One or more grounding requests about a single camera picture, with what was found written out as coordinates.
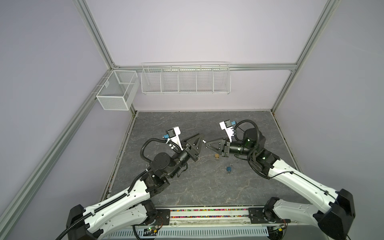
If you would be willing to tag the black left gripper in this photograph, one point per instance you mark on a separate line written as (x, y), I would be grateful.
(189, 147)

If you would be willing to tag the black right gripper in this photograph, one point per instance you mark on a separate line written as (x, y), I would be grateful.
(227, 148)

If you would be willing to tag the blue padlock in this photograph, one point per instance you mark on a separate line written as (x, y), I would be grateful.
(229, 169)

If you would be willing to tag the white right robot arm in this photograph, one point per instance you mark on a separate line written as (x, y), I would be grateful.
(332, 211)

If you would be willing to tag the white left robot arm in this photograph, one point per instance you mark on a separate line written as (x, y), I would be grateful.
(132, 206)

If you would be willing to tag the white mesh box basket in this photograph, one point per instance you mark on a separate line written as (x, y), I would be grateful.
(119, 90)

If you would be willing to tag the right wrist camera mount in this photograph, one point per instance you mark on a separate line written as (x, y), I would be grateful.
(228, 127)

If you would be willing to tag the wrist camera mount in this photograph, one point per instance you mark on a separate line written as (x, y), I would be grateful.
(172, 138)
(228, 127)

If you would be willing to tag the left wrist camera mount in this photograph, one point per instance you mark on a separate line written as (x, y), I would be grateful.
(172, 138)

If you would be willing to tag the white wire shelf basket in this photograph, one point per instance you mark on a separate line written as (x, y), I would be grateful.
(186, 78)

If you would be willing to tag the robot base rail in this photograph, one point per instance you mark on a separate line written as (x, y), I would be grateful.
(205, 222)

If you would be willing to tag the aluminium enclosure frame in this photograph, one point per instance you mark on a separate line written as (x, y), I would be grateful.
(23, 198)

